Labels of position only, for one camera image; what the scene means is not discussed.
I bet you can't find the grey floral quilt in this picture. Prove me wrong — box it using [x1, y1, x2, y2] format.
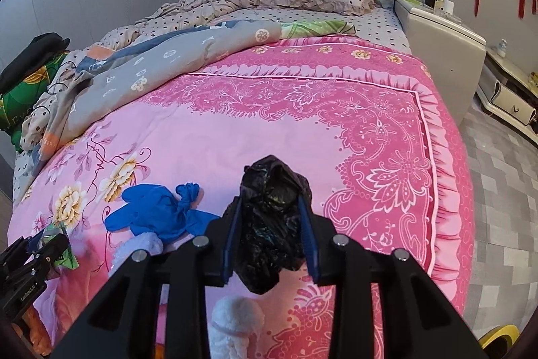
[25, 19, 358, 175]

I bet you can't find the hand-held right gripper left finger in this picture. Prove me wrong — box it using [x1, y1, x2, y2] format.
[50, 196, 243, 359]

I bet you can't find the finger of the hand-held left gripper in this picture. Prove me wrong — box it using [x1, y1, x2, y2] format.
[0, 239, 32, 276]
[33, 234, 71, 271]

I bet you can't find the cream bedside cabinet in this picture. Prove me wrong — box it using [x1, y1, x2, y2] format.
[394, 0, 487, 128]

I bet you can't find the white tissue wad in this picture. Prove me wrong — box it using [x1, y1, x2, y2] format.
[211, 296, 265, 359]

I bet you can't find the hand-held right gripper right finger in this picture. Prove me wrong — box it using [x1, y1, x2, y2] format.
[298, 197, 490, 359]

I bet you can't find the silver green snack wrapper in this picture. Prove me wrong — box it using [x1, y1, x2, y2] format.
[40, 222, 80, 271]

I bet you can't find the crumpled polka dot duvet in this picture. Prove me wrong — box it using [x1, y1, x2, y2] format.
[101, 0, 270, 48]

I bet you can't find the pink floral blanket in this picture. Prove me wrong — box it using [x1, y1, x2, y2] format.
[8, 33, 475, 359]

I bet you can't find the black folded clothing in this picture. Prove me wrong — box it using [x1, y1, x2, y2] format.
[0, 32, 71, 93]

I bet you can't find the black plastic bag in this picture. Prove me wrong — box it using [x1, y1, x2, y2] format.
[233, 155, 312, 295]

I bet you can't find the thin black cable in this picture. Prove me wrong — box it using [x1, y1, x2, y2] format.
[46, 62, 91, 99]

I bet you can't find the green floral folded quilt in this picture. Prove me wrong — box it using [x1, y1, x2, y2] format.
[0, 52, 70, 151]

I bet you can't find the long cream television cabinet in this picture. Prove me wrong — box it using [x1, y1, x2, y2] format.
[475, 45, 538, 141]

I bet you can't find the blue rubber glove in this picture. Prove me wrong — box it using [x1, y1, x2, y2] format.
[104, 182, 221, 247]

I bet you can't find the yellow trash bin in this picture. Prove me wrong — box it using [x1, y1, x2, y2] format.
[478, 323, 520, 351]

